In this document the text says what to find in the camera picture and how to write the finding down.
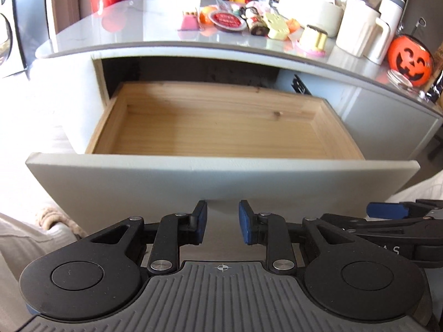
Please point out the dark brown roll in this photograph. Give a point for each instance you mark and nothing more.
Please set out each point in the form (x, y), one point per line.
(259, 30)

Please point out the white grey canister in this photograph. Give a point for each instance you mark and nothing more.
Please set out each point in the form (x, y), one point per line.
(392, 7)

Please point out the grey island cabinet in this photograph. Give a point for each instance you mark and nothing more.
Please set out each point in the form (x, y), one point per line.
(380, 121)

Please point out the fuzzy beige cloth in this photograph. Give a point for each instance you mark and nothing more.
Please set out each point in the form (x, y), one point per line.
(52, 218)

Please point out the orange pumpkin bucket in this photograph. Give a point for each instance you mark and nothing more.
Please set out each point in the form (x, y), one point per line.
(410, 58)

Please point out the cream ribbed jug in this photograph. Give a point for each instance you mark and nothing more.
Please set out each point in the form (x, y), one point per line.
(356, 27)

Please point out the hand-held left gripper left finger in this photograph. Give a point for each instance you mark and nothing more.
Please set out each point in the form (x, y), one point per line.
(200, 222)

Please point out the pink toy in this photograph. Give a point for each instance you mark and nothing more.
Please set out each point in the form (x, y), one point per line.
(190, 22)

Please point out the dark patterned packet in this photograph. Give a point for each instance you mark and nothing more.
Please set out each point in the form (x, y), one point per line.
(436, 90)

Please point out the white washing machine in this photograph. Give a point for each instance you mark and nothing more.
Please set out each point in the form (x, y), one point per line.
(8, 52)

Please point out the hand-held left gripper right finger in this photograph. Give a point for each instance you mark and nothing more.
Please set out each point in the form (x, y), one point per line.
(245, 224)

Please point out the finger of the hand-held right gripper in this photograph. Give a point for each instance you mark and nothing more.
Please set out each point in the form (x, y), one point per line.
(386, 209)
(363, 222)

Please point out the clear glass lid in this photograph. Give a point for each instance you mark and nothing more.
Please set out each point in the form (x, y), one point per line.
(398, 77)

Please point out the wooden drawer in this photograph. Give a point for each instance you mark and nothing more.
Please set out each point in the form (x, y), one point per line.
(221, 124)

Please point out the yellow cupcake toy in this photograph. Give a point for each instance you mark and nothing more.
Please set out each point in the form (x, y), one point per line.
(313, 39)

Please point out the orange plastic cup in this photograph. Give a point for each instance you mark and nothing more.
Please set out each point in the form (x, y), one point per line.
(294, 25)

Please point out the orange pumpkin toy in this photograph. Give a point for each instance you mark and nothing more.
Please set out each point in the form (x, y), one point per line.
(207, 16)

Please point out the black drawer rail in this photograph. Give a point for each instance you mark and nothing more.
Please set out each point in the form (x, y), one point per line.
(300, 84)

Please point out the small doll toy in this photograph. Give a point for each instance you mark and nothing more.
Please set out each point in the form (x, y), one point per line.
(251, 15)

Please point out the pale yellow toy block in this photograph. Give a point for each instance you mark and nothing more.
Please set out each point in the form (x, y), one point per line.
(277, 27)

